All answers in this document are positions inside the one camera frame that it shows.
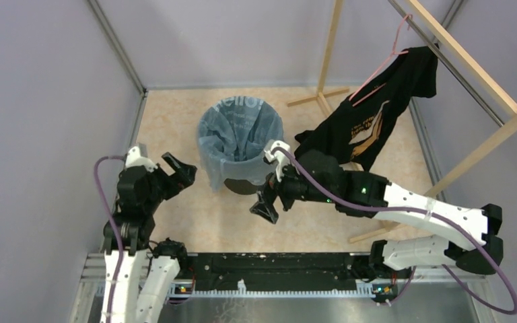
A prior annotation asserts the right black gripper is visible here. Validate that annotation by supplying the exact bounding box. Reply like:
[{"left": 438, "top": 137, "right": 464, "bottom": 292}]
[{"left": 250, "top": 155, "right": 336, "bottom": 223}]

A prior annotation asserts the light blue plastic trash bag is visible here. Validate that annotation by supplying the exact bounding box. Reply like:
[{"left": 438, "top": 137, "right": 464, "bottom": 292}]
[{"left": 197, "top": 96, "right": 284, "bottom": 192}]

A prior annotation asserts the black plastic trash bin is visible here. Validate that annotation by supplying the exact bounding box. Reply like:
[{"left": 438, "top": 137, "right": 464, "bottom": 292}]
[{"left": 223, "top": 178, "right": 261, "bottom": 195}]

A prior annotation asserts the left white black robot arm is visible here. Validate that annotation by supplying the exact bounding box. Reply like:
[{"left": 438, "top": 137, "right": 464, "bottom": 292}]
[{"left": 94, "top": 146, "right": 197, "bottom": 322}]

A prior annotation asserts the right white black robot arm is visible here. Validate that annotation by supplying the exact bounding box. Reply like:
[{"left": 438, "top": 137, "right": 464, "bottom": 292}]
[{"left": 250, "top": 149, "right": 504, "bottom": 277}]

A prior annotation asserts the black printed t-shirt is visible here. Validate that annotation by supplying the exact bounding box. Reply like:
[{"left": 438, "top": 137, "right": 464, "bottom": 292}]
[{"left": 294, "top": 46, "right": 438, "bottom": 171}]

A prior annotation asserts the pink clothes hanger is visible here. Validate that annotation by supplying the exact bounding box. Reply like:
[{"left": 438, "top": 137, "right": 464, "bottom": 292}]
[{"left": 348, "top": 13, "right": 413, "bottom": 101}]

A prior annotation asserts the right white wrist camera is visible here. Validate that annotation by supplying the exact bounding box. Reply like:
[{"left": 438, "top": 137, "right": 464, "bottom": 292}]
[{"left": 263, "top": 139, "right": 290, "bottom": 182}]

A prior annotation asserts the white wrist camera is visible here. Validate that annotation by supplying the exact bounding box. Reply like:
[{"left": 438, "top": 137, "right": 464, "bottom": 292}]
[
  {"left": 263, "top": 139, "right": 290, "bottom": 182},
  {"left": 124, "top": 143, "right": 158, "bottom": 172}
]

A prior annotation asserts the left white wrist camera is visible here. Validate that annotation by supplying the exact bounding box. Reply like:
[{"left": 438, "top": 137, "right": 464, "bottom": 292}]
[{"left": 124, "top": 143, "right": 158, "bottom": 172}]

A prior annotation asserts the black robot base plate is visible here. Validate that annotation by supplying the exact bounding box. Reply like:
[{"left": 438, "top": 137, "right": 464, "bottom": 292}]
[{"left": 177, "top": 252, "right": 392, "bottom": 291}]

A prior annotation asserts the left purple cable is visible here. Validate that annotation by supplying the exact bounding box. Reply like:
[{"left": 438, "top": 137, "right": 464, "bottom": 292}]
[{"left": 93, "top": 155, "right": 195, "bottom": 323}]

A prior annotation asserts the purple cable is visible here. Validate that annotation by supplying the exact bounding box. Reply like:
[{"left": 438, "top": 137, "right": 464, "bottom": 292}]
[
  {"left": 93, "top": 155, "right": 195, "bottom": 323},
  {"left": 273, "top": 147, "right": 517, "bottom": 316}
]

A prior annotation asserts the grey cable duct rail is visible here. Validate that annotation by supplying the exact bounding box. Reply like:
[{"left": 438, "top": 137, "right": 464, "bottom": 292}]
[{"left": 96, "top": 279, "right": 376, "bottom": 299}]

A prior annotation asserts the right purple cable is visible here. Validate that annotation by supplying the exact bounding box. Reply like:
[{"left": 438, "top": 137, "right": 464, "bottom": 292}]
[{"left": 273, "top": 147, "right": 517, "bottom": 316}]

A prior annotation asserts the metal clothes rail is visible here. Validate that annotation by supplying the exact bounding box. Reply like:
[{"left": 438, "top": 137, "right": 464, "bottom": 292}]
[{"left": 408, "top": 17, "right": 504, "bottom": 127}]

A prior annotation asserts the wooden clothes rack frame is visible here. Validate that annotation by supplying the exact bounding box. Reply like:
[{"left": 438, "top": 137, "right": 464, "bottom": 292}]
[{"left": 283, "top": 1, "right": 517, "bottom": 251}]

